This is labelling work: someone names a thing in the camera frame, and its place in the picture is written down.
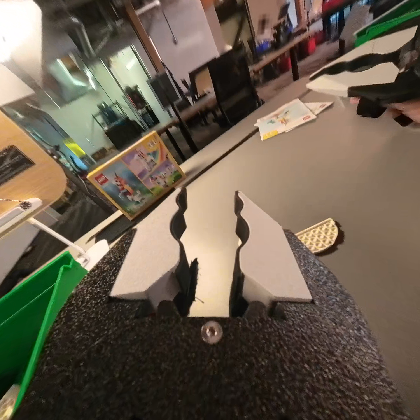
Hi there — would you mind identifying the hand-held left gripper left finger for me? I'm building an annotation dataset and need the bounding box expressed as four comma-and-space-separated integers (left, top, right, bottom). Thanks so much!
110, 188, 198, 316

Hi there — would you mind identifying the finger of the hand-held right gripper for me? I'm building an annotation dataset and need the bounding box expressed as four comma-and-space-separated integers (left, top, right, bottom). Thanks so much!
306, 54, 401, 98
320, 26, 419, 77

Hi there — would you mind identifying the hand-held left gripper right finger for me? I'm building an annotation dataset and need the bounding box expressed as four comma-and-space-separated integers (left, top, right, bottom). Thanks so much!
231, 190, 313, 316

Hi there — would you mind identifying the green plastic bin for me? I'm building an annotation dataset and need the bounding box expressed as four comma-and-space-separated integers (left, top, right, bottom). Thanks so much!
0, 251, 88, 418
353, 0, 420, 48

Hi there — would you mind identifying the person's right hand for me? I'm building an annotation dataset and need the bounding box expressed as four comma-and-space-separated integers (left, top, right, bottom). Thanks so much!
350, 97, 420, 126

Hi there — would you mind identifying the small instruction booklet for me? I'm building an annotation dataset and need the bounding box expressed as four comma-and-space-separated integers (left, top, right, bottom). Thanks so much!
304, 101, 334, 116

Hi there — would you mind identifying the tan half-round brick plate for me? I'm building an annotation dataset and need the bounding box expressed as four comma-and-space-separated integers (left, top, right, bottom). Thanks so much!
295, 218, 339, 255

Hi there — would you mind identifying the large instruction booklet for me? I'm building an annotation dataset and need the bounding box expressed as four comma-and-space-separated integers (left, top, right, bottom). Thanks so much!
254, 98, 318, 142

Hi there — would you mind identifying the colourful toy brick box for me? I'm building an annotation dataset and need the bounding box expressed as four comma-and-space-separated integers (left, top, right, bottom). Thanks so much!
87, 131, 186, 220

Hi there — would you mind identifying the white desk lamp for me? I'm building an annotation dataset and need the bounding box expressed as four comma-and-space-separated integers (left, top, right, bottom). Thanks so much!
0, 197, 110, 267

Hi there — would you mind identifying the black plaque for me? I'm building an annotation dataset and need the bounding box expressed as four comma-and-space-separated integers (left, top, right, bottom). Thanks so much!
0, 145, 35, 186

